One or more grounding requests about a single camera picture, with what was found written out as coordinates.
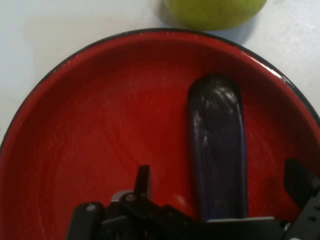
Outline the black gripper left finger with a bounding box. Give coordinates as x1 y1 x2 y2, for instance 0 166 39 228
67 164 176 240

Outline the red enamel plate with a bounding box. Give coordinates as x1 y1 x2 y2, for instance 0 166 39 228
0 28 320 240

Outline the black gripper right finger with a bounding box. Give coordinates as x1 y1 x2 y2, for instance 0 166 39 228
281 158 320 240

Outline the green toy pear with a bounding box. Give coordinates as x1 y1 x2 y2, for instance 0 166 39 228
161 0 267 32

